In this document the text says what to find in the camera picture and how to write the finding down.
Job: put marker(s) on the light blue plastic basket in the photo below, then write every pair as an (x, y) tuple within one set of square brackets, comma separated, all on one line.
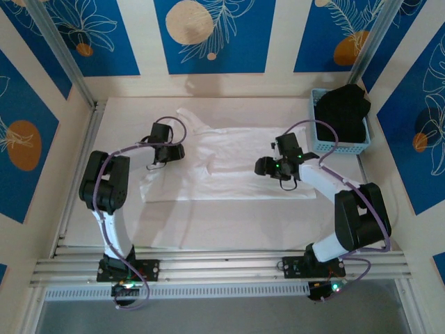
[(333, 148)]

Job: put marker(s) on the white t-shirt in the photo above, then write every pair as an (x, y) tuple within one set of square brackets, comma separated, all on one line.
[(236, 156)]

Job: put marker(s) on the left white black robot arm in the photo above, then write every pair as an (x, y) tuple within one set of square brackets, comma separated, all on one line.
[(104, 184)]

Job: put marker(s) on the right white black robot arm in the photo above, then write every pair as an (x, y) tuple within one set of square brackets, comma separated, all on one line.
[(361, 215)]

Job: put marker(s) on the black garment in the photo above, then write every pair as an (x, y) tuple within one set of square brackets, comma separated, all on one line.
[(342, 111)]

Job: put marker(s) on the pale pink table cover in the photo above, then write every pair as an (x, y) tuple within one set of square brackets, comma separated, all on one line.
[(222, 226)]

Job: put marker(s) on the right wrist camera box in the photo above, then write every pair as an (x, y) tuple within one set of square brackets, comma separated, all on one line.
[(275, 149)]

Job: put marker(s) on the aluminium side rail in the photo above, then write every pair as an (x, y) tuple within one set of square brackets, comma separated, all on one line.
[(363, 167), (94, 121)]

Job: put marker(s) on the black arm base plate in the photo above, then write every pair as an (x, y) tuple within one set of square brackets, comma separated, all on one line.
[(293, 267), (151, 269)]

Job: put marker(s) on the blue floral wall panel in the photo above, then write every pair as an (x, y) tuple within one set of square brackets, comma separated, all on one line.
[(243, 41), (400, 139), (313, 35), (21, 87), (114, 41)]

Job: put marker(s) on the aluminium rail frame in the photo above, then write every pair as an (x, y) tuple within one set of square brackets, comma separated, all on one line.
[(222, 268)]

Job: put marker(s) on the aluminium corner post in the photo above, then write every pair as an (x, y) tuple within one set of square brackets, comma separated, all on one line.
[(368, 48), (59, 45)]

